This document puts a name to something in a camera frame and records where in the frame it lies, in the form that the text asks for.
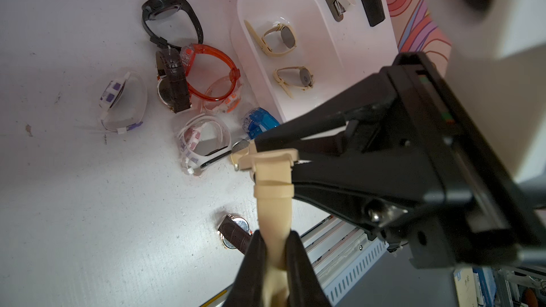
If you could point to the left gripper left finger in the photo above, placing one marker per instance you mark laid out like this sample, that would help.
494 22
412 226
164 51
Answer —
248 286

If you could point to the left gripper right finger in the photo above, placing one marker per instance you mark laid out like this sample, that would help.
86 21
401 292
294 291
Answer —
304 287

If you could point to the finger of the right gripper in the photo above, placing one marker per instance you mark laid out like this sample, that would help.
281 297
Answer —
362 197
356 121

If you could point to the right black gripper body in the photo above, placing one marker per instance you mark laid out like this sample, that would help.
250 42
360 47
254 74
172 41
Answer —
464 208

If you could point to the beige strap watch long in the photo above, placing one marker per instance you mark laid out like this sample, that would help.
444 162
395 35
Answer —
274 192

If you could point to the brown strap watch front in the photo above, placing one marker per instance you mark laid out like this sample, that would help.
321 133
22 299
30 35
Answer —
235 233

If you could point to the white plastic storage tray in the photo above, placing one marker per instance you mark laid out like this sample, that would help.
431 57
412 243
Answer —
338 54

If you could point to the white pink kids watch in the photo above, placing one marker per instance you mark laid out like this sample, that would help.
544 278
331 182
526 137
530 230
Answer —
202 141

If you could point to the dark brown leather watch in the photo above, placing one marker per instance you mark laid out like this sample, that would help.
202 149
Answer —
172 85

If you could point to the white purple kids watch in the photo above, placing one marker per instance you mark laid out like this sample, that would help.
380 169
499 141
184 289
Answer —
123 104

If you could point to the beige strap blue watch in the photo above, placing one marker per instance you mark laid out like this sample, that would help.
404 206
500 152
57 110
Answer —
240 149

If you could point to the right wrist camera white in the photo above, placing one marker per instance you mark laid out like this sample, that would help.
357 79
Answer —
497 72

